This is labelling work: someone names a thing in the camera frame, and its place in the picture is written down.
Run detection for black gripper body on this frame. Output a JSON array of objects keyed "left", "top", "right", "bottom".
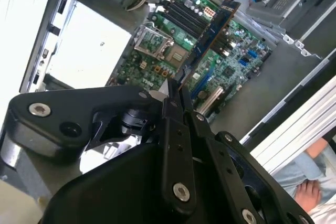
[{"left": 41, "top": 142, "right": 237, "bottom": 224}]

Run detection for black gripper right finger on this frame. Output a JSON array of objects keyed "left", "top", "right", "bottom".
[{"left": 180, "top": 87, "right": 316, "bottom": 224}]

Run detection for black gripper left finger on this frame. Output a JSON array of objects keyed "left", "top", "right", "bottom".
[{"left": 6, "top": 78, "right": 199, "bottom": 210}]

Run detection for blue RAM stick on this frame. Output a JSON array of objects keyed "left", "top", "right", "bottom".
[{"left": 180, "top": 0, "right": 242, "bottom": 88}]

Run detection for person's hand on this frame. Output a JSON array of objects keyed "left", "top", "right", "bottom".
[{"left": 295, "top": 180, "right": 322, "bottom": 210}]

